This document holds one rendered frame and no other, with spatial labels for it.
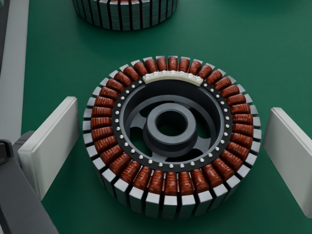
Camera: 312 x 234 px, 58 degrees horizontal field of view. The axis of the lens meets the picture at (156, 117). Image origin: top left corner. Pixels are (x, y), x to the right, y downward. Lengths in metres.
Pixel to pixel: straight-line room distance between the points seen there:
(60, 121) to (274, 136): 0.13
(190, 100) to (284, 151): 0.07
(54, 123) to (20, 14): 0.20
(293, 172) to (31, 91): 0.20
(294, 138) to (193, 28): 0.17
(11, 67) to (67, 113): 0.12
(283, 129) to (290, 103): 0.08
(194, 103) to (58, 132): 0.10
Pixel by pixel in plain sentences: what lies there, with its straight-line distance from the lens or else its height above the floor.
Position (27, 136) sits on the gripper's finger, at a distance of 0.17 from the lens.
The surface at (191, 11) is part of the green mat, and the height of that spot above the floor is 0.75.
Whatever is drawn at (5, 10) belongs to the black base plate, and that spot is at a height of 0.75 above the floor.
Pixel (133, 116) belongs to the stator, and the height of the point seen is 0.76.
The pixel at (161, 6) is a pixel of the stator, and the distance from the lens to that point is 0.28.
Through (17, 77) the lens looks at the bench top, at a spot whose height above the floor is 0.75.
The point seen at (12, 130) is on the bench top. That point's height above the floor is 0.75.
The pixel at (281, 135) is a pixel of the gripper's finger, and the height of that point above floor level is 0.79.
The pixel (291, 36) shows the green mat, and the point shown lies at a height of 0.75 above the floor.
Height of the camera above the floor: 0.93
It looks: 55 degrees down
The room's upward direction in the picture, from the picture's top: 2 degrees clockwise
